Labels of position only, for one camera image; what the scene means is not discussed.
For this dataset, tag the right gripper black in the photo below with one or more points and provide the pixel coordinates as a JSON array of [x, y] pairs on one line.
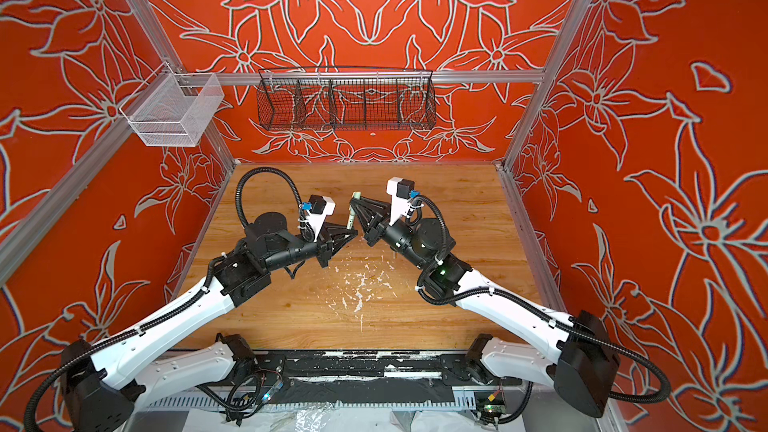
[[375, 216]]

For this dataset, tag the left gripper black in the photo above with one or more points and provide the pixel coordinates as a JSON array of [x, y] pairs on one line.
[[325, 239]]

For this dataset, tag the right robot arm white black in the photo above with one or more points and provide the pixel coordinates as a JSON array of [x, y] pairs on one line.
[[574, 355]]

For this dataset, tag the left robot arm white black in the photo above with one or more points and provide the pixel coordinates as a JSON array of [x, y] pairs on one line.
[[104, 383]]

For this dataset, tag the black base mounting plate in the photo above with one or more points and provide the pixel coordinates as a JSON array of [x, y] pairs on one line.
[[448, 367]]

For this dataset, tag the clear plastic bin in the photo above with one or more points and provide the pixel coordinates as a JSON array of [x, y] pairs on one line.
[[167, 113]]

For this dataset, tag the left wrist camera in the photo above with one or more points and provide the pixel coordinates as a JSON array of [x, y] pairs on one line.
[[312, 216]]

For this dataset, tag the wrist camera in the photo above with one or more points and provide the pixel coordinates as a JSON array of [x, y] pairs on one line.
[[400, 190], [312, 216]]

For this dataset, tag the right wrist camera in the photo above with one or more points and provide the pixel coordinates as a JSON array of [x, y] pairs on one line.
[[400, 190]]

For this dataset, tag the black wire basket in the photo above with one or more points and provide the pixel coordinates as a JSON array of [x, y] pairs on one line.
[[330, 99]]

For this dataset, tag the grey cable duct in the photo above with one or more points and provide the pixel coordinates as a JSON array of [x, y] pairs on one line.
[[462, 401]]

